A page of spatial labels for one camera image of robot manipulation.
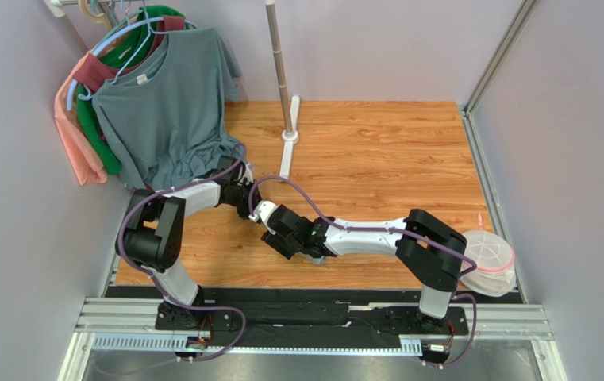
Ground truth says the grey-blue t-shirt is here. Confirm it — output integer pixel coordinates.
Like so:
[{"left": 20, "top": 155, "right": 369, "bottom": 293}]
[{"left": 91, "top": 28, "right": 244, "bottom": 191}]

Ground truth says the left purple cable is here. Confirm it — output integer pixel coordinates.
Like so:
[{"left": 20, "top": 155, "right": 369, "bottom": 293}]
[{"left": 116, "top": 141, "right": 248, "bottom": 363}]

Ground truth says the grey cloth napkin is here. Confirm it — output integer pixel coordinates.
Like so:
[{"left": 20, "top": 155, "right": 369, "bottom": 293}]
[{"left": 302, "top": 254, "right": 327, "bottom": 265}]

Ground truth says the light blue hanger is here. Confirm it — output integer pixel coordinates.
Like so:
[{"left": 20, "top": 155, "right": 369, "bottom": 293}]
[{"left": 66, "top": 6, "right": 196, "bottom": 111}]

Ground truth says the maroon t-shirt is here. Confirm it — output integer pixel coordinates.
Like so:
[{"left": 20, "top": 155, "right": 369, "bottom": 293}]
[{"left": 73, "top": 16, "right": 189, "bottom": 94}]

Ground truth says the aluminium frame post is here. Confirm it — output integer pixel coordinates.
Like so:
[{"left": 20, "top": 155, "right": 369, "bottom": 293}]
[{"left": 462, "top": 0, "right": 539, "bottom": 114}]

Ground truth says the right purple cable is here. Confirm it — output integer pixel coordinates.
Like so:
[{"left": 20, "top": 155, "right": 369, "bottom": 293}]
[{"left": 247, "top": 175, "right": 478, "bottom": 368}]

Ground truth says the purple cable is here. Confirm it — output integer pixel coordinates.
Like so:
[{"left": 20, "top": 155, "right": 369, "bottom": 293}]
[
  {"left": 247, "top": 175, "right": 478, "bottom": 368},
  {"left": 116, "top": 141, "right": 248, "bottom": 363}
]

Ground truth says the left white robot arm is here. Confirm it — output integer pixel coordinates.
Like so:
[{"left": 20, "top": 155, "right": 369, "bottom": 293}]
[{"left": 115, "top": 156, "right": 254, "bottom": 310}]

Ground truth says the white mesh laundry basket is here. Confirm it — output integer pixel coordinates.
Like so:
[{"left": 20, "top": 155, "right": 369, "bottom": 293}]
[{"left": 460, "top": 213, "right": 517, "bottom": 298}]

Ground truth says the pink t-shirt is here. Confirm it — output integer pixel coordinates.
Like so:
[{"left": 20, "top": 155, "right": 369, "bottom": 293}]
[{"left": 53, "top": 56, "right": 108, "bottom": 186}]

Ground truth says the white clothes rack stand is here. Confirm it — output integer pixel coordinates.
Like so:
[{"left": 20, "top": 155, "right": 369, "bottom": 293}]
[{"left": 264, "top": 0, "right": 301, "bottom": 179}]

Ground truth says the green t-shirt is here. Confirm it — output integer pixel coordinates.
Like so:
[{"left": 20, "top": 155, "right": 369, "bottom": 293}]
[{"left": 74, "top": 5, "right": 187, "bottom": 175}]

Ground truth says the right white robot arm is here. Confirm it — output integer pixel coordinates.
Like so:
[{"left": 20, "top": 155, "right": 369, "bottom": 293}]
[{"left": 250, "top": 201, "right": 467, "bottom": 320}]

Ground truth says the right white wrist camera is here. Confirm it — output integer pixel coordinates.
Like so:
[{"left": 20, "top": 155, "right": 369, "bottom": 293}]
[{"left": 248, "top": 201, "right": 278, "bottom": 225}]

